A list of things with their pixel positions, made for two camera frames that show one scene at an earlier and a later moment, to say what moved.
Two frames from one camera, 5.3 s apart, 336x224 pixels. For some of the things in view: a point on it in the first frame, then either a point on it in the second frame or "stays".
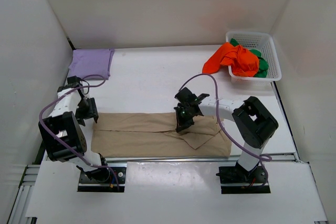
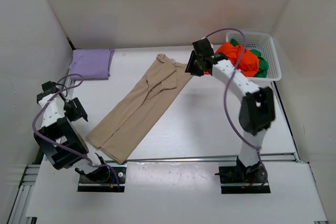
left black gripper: [91, 111] to [79, 110]
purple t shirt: [91, 62] stays
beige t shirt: [155, 135] to [119, 131]
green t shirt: [263, 64] stays
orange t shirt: [242, 61] stays
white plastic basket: [263, 43] stays
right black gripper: [182, 120] to [192, 66]
